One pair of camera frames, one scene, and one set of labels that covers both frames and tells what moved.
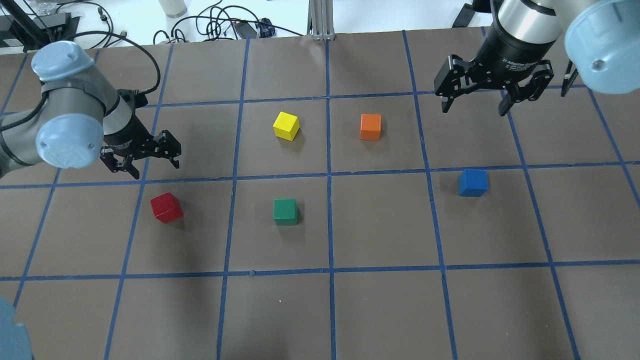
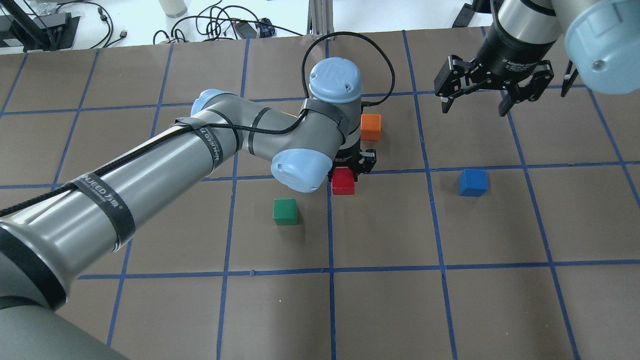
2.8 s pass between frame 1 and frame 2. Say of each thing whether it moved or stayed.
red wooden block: moved
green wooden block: stayed
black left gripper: moved
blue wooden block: stayed
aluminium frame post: stayed
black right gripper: stayed
